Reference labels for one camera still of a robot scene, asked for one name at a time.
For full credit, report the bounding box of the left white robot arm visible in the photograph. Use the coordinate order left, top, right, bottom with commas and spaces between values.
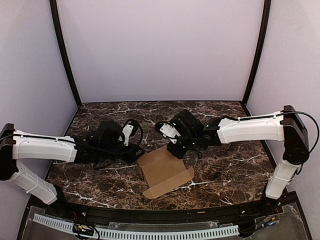
0, 119, 145, 206

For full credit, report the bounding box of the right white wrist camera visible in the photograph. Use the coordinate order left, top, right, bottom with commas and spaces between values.
154, 121, 181, 144

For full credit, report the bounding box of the small green circuit board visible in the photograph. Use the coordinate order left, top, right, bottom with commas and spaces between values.
72, 223, 95, 236

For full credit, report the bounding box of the right black frame post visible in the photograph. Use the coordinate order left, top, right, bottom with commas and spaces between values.
242, 0, 272, 106

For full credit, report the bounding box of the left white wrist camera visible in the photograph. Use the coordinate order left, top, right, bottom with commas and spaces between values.
120, 119, 143, 147

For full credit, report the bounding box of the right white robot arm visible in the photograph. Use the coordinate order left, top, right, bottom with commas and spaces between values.
158, 105, 314, 215

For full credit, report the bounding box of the brown cardboard box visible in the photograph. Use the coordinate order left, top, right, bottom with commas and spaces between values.
136, 146, 195, 199

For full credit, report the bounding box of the black frame post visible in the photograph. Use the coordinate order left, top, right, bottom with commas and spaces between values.
242, 0, 272, 106
49, 0, 83, 108

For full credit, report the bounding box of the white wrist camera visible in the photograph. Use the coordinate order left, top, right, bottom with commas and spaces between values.
120, 119, 143, 147
154, 121, 181, 144

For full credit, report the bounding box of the black front table rail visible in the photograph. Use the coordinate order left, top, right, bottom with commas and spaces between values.
46, 200, 283, 226

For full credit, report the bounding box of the white slotted cable duct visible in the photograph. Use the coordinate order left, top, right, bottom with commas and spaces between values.
32, 213, 239, 240

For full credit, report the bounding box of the left black frame post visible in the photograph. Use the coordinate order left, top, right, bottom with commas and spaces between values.
49, 0, 83, 108

